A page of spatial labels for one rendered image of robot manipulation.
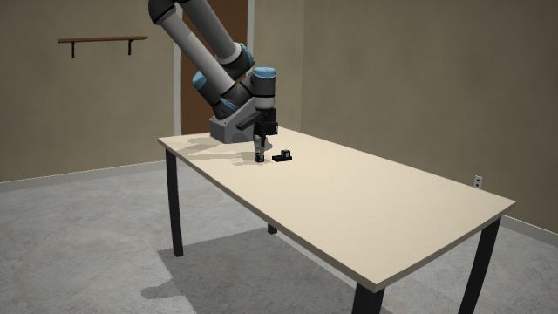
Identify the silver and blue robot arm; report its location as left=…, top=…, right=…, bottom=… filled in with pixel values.
left=148, top=0, right=276, bottom=120

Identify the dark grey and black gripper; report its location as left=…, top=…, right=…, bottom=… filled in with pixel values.
left=253, top=107, right=278, bottom=160

